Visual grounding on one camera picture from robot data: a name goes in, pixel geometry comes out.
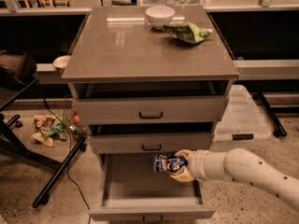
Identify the wire basket with items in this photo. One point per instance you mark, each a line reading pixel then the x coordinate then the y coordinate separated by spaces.
pixel 72 121

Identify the clear plastic storage bin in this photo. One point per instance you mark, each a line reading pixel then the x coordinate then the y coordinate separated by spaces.
pixel 242 124

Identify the grey middle drawer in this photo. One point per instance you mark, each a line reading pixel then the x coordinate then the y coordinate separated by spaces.
pixel 153 142

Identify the white ceramic bowl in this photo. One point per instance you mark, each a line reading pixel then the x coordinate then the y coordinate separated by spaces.
pixel 159 16

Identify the grey drawer cabinet with counter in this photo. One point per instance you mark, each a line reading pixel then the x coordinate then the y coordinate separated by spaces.
pixel 120 56

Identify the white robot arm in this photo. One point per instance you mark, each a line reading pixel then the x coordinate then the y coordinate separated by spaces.
pixel 237 165

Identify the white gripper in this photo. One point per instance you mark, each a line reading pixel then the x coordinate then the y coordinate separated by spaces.
pixel 199 164

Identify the small round white dish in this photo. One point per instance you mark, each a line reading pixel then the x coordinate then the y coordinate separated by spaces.
pixel 61 62

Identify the grey top drawer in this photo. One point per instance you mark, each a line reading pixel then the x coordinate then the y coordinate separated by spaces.
pixel 150 110

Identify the snack bags on floor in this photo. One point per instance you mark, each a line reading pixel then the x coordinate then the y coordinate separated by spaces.
pixel 48 127

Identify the grey drawer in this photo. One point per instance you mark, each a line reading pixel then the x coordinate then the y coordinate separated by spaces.
pixel 153 142
pixel 132 191
pixel 150 110

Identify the grey bottom drawer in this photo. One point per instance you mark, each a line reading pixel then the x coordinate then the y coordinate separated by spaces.
pixel 132 191

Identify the black wheeled stand leg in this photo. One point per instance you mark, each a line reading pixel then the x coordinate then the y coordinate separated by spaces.
pixel 279 129

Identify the green chip bag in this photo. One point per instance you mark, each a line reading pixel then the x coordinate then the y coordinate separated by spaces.
pixel 189 33

